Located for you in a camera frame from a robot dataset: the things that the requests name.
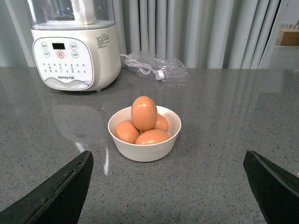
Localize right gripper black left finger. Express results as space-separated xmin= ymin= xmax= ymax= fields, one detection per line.
xmin=0 ymin=151 xmax=93 ymax=224

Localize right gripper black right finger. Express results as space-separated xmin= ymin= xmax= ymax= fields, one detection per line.
xmin=243 ymin=151 xmax=299 ymax=224

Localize brown egg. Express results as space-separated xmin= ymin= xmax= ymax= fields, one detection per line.
xmin=131 ymin=96 xmax=157 ymax=132
xmin=135 ymin=129 xmax=170 ymax=145
xmin=114 ymin=120 xmax=140 ymax=144
xmin=154 ymin=113 xmax=169 ymax=132

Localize brown egg front in bowl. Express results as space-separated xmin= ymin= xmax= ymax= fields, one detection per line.
xmin=135 ymin=129 xmax=170 ymax=145

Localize brown egg back in bowl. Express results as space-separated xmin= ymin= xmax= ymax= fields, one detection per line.
xmin=154 ymin=113 xmax=169 ymax=132

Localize cardboard box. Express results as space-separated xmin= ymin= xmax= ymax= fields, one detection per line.
xmin=276 ymin=28 xmax=299 ymax=46

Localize white bowl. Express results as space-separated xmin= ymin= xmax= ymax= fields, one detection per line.
xmin=108 ymin=106 xmax=181 ymax=162

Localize white soy milk maker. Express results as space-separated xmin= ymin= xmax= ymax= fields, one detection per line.
xmin=27 ymin=0 xmax=121 ymax=91

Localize clear plastic bag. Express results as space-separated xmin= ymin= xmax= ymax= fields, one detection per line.
xmin=120 ymin=51 xmax=189 ymax=83

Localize grey curtain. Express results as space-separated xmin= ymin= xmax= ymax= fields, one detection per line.
xmin=113 ymin=0 xmax=288 ymax=69

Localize white power cable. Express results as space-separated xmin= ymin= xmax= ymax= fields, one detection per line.
xmin=120 ymin=54 xmax=166 ymax=81

